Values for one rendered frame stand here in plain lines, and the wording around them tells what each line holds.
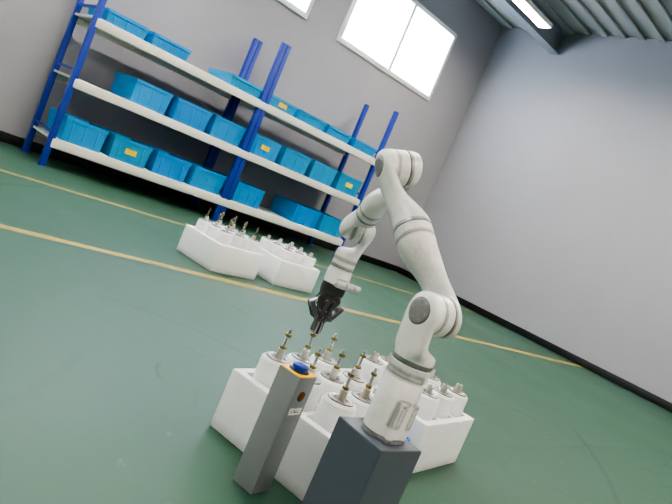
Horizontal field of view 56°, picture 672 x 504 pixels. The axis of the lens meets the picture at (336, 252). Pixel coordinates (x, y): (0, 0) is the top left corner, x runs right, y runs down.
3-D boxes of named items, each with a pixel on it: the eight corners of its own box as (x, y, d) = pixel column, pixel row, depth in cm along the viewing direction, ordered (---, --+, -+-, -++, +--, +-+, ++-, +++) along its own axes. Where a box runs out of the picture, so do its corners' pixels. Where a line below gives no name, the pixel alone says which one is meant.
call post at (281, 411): (269, 491, 155) (317, 378, 153) (250, 495, 150) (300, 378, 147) (250, 474, 159) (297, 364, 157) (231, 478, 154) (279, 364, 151)
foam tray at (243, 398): (383, 483, 188) (407, 429, 186) (307, 506, 156) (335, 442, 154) (292, 416, 210) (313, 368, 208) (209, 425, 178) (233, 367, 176)
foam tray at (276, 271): (311, 293, 458) (320, 271, 456) (272, 284, 429) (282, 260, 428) (279, 274, 484) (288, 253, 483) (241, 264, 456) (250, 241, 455)
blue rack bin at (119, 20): (84, 16, 556) (89, 4, 555) (123, 36, 582) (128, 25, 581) (104, 20, 520) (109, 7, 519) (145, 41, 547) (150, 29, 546)
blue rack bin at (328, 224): (293, 218, 778) (300, 203, 777) (315, 226, 805) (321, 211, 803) (317, 230, 742) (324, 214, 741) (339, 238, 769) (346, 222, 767)
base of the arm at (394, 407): (408, 445, 136) (439, 374, 135) (381, 444, 130) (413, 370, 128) (379, 423, 143) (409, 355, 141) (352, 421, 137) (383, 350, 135)
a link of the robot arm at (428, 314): (441, 298, 127) (408, 374, 128) (470, 307, 133) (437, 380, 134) (412, 282, 134) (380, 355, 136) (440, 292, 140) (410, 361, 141)
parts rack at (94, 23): (339, 260, 775) (401, 113, 759) (37, 164, 522) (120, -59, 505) (309, 244, 821) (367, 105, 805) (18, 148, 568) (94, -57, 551)
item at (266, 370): (254, 406, 186) (277, 351, 184) (276, 423, 180) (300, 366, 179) (232, 407, 178) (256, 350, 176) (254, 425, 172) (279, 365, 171)
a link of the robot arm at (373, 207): (382, 201, 180) (355, 199, 177) (422, 144, 158) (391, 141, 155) (387, 228, 175) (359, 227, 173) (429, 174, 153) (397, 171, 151)
